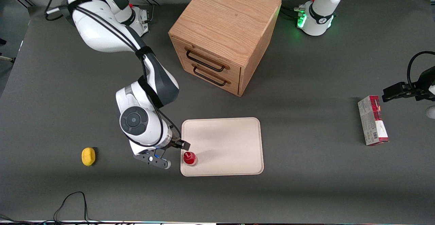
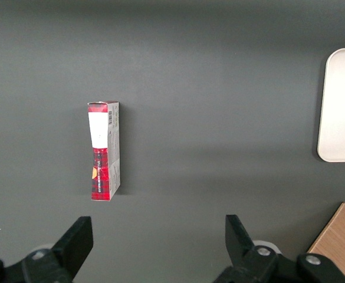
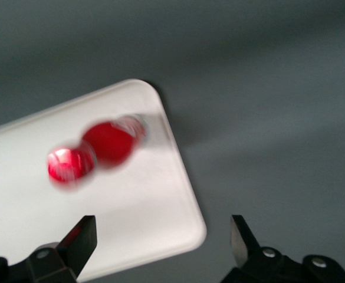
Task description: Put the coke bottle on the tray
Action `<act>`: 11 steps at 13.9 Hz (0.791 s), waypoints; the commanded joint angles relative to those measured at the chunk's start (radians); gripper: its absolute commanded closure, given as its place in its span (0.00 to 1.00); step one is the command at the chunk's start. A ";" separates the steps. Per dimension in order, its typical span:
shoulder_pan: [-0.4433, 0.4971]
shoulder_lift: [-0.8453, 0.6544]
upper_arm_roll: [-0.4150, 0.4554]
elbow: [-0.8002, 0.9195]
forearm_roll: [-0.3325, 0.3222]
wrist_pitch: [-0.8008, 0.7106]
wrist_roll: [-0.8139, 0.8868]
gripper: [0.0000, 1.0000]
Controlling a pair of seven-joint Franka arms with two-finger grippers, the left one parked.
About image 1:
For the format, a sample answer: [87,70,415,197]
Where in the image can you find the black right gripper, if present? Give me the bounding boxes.
[168,136,191,151]

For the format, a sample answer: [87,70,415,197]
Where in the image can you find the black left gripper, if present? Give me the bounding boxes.
[382,67,435,103]

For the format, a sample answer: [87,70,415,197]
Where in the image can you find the red coke bottle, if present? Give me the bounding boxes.
[182,151,198,167]

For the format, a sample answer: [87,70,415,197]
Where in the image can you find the beige rectangular tray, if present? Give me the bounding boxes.
[180,117,264,177]

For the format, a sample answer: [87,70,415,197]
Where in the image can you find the grey and red carton box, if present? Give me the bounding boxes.
[357,95,390,146]

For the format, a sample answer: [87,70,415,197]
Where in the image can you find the yellow lemon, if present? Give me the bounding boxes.
[81,147,96,167]

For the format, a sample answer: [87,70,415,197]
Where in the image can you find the wooden drawer cabinet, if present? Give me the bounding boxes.
[168,0,282,97]

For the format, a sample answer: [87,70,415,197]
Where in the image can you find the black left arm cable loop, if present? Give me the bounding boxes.
[407,51,435,89]

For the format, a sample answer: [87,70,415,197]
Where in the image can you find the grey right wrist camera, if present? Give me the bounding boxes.
[133,149,172,170]

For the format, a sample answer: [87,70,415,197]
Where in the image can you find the black metal drawer handle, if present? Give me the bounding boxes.
[185,47,230,72]
[192,64,231,87]

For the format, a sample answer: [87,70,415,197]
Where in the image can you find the thin black floor cable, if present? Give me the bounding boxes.
[0,191,102,224]

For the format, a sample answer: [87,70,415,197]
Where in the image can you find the black left arm base cables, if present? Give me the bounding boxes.
[280,0,318,21]

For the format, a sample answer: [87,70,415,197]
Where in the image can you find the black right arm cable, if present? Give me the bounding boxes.
[44,0,181,144]

